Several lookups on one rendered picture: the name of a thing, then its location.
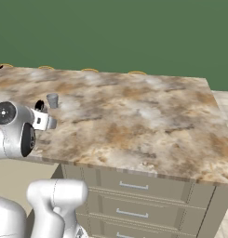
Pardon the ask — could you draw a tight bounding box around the beige island cabinet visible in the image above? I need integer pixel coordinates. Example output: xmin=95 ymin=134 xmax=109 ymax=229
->
xmin=50 ymin=162 xmax=228 ymax=238

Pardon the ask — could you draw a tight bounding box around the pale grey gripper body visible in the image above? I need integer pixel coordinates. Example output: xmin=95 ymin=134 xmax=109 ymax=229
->
xmin=47 ymin=115 xmax=59 ymax=131

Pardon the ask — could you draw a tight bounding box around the silver drawer handle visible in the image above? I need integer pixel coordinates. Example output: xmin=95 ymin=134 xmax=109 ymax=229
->
xmin=115 ymin=231 xmax=141 ymax=238
xmin=115 ymin=207 xmax=150 ymax=219
xmin=118 ymin=180 xmax=150 ymax=191

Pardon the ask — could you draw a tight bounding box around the beige drawer front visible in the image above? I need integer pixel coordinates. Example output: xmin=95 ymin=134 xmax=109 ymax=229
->
xmin=86 ymin=213 xmax=185 ymax=238
xmin=98 ymin=169 xmax=194 ymax=204
xmin=87 ymin=189 xmax=189 ymax=234

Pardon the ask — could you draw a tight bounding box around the grey cup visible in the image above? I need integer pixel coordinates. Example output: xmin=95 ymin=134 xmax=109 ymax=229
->
xmin=46 ymin=93 xmax=60 ymax=110

